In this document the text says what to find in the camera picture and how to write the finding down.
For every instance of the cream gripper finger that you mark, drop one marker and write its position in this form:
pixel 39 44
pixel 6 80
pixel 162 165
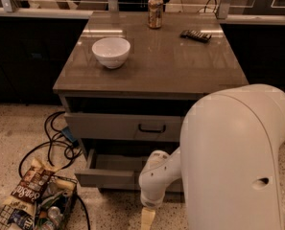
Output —
pixel 147 218

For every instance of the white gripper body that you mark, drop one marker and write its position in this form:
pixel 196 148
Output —
pixel 151 202

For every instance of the grey drawer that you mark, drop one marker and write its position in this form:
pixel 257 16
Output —
pixel 115 172
pixel 124 127

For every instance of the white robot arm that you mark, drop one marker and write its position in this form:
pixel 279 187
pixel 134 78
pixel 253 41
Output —
pixel 227 161

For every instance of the grey top drawer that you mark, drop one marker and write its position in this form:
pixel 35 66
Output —
pixel 124 127

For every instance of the grey three-drawer cabinet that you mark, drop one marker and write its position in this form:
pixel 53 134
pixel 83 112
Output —
pixel 163 76

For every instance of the silver can in basket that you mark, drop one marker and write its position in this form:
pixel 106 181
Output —
pixel 55 215

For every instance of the blue power plug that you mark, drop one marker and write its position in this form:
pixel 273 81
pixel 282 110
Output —
pixel 68 135

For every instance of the blue snack bag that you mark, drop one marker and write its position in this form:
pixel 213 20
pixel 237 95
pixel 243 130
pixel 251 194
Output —
pixel 21 219

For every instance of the brown sea salt chip bag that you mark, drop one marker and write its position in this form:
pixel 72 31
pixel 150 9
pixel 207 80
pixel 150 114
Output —
pixel 31 187

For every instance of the white ceramic bowl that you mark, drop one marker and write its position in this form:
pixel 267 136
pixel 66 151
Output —
pixel 112 52

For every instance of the black chocolate bar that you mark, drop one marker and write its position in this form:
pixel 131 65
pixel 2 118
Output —
pixel 196 35

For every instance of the orange drink can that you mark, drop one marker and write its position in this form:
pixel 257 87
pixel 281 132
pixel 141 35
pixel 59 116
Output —
pixel 155 11

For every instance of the black wire basket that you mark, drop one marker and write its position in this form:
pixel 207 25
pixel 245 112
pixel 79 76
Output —
pixel 60 192

